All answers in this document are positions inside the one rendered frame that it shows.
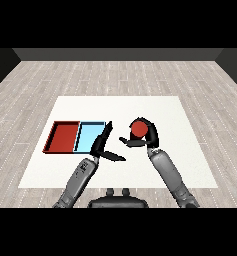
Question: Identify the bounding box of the dark grey robot body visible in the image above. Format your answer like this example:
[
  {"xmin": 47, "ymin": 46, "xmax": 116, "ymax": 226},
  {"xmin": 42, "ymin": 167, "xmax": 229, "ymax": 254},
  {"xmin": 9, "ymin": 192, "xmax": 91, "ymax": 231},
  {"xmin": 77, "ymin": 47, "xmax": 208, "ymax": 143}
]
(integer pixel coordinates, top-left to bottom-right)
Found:
[{"xmin": 87, "ymin": 187, "xmax": 150, "ymax": 209}]

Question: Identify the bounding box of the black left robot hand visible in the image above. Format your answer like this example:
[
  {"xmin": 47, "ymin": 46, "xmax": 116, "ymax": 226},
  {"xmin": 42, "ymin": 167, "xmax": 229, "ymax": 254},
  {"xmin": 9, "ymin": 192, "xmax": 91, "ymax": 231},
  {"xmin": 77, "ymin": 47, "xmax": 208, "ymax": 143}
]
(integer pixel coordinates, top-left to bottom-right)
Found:
[{"xmin": 89, "ymin": 120, "xmax": 127, "ymax": 163}]

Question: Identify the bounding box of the red shallow open box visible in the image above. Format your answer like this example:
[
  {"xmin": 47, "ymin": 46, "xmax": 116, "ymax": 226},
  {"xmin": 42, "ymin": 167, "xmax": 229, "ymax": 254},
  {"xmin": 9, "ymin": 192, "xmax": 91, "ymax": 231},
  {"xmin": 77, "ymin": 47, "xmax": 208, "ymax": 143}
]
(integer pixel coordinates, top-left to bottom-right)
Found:
[{"xmin": 42, "ymin": 120, "xmax": 81, "ymax": 155}]

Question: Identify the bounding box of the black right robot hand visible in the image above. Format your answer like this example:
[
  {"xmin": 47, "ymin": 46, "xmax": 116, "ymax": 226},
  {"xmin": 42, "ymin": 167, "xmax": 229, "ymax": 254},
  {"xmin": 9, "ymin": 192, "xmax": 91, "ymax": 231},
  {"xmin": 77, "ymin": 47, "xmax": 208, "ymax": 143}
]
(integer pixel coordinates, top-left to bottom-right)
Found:
[{"xmin": 118, "ymin": 116, "xmax": 160, "ymax": 150}]

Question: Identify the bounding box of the small red can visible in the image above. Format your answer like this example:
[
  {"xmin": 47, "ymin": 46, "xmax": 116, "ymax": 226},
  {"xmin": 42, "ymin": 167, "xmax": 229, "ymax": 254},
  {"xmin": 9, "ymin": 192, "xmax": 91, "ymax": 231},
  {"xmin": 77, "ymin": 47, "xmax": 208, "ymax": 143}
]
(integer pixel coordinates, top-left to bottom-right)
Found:
[{"xmin": 129, "ymin": 120, "xmax": 149, "ymax": 140}]

